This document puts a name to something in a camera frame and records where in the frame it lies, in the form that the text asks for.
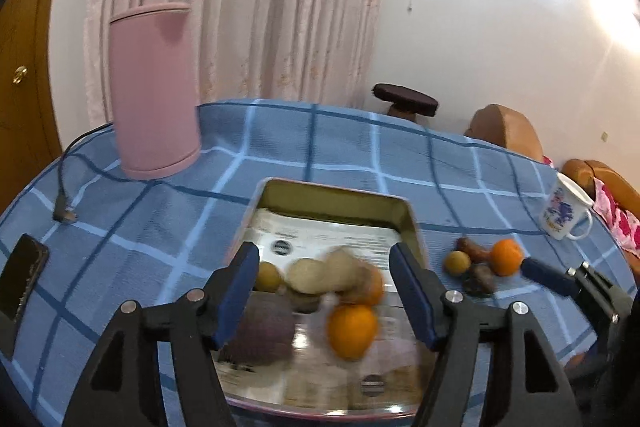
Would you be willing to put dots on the blue plaid tablecloth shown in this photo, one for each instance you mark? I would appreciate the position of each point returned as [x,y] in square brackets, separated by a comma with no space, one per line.
[350,147]

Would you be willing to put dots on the dark round stool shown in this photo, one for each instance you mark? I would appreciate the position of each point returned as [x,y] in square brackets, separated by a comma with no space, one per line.
[405,94]

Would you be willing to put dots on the dark brown dried fruit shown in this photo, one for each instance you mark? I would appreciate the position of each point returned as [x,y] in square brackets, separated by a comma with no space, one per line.
[480,281]

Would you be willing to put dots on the wooden door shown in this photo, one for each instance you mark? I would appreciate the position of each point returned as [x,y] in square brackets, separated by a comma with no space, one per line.
[20,132]

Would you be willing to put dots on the brown leather sofa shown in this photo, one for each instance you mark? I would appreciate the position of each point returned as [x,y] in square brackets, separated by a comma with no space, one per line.
[587,172]

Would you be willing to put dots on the brown leather armchair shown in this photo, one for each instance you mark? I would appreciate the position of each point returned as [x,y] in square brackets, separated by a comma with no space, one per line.
[505,129]

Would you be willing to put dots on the pale potato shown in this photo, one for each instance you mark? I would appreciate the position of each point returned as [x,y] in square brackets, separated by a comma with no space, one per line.
[347,269]

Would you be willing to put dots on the purple round fruit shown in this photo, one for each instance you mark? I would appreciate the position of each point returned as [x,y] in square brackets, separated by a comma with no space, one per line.
[265,327]

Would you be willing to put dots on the metal baking tray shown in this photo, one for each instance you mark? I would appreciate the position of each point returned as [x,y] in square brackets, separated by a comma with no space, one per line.
[390,212]

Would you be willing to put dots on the black smartphone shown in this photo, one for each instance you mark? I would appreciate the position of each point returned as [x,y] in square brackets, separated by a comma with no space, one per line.
[22,277]

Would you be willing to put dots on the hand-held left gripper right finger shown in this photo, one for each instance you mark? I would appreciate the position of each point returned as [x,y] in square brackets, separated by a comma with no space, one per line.
[411,297]

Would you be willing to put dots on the small yellow longan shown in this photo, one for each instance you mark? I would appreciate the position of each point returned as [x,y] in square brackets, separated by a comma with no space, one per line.
[457,263]
[267,277]

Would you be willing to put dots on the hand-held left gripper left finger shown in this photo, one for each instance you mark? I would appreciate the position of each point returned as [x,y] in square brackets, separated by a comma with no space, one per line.
[239,297]

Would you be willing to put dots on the white mug with blue print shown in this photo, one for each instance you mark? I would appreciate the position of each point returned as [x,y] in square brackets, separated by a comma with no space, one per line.
[562,207]

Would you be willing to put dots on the pink cylindrical container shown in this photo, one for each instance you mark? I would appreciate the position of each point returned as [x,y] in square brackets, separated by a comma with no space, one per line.
[152,92]

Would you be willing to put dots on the pink floral curtain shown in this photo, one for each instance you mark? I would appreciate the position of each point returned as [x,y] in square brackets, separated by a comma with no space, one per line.
[250,7]

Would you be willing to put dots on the orange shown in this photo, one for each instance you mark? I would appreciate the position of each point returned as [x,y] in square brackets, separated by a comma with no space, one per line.
[352,329]
[375,289]
[506,257]

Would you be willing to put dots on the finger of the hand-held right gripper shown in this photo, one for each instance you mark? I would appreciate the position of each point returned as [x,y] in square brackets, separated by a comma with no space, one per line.
[547,274]

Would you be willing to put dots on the brass door knob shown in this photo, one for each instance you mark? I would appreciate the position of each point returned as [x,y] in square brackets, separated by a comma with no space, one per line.
[20,74]

